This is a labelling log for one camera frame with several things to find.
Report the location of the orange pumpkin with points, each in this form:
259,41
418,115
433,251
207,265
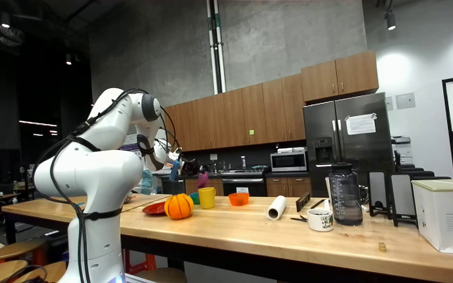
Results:
179,207

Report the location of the black flat tool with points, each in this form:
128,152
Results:
303,202

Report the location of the teal blue bowl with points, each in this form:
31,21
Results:
196,199

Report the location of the stainless steel refrigerator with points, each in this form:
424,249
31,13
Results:
350,152

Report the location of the orange bowl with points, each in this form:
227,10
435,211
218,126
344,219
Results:
240,199

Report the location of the silver microwave oven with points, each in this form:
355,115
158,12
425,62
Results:
289,163

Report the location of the white cardboard box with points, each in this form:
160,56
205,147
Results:
447,218

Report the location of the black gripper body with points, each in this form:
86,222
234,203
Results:
190,167

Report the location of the brown wall cabinet above refrigerator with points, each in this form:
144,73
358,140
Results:
339,76

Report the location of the white paper towel roll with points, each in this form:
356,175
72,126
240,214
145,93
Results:
278,208

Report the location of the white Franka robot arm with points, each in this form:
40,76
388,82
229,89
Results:
101,178

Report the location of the red plate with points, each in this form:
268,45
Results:
155,210

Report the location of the brown base cabinet beside refrigerator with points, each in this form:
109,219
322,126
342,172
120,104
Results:
289,186

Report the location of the dark water jug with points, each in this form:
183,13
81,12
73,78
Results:
345,197

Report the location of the yellow cup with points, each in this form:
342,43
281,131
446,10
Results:
207,199

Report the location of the stainless steel stove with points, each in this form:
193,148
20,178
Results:
243,183

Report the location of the vertical metal pipe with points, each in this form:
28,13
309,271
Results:
215,48

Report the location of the wooden stool with red legs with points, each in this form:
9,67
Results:
141,262

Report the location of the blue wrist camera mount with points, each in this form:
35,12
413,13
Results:
177,170

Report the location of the long brown wall cabinets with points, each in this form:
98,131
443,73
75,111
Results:
237,118

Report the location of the white paper on refrigerator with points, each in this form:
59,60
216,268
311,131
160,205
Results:
361,125

